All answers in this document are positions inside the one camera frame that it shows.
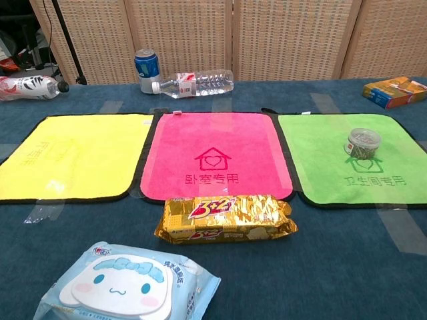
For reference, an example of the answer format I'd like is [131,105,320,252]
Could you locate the clear water bottle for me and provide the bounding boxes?
[151,69,235,99]

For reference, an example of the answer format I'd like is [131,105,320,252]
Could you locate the white red drink bottle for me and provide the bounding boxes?
[0,75,70,102]

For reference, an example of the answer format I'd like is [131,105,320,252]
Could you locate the black floor cable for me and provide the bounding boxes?
[45,0,61,77]

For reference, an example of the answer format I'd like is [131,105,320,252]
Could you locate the small round clear container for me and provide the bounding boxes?
[343,127,382,159]

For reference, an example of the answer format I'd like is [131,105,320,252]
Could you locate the black tripod stand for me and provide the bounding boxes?
[51,0,88,85]

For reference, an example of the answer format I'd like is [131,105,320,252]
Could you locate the black office chair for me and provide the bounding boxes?
[0,13,51,71]

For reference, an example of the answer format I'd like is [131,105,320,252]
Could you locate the light blue wet wipes pack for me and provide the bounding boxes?
[32,241,222,320]

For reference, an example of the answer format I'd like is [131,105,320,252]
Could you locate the wicker folding screen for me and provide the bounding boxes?
[29,0,427,85]

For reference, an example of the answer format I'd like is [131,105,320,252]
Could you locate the clear tape strip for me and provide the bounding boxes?
[99,99,123,116]
[0,142,21,160]
[309,93,342,115]
[23,202,65,225]
[211,97,233,114]

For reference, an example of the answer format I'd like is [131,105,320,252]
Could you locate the blue soda can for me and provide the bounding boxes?
[133,48,162,95]

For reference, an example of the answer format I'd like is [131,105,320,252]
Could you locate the pink microfibre cloth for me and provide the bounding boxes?
[139,111,295,203]

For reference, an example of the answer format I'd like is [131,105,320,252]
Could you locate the green microfibre cloth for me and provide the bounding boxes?
[276,112,427,209]

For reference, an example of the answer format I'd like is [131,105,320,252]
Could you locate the yellow microfibre cloth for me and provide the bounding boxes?
[0,113,155,204]

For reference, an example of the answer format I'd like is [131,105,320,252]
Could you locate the orange blue carton box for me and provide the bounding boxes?
[362,76,427,110]

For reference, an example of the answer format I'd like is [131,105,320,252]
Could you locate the gold biscuit pack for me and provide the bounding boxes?
[153,195,299,245]

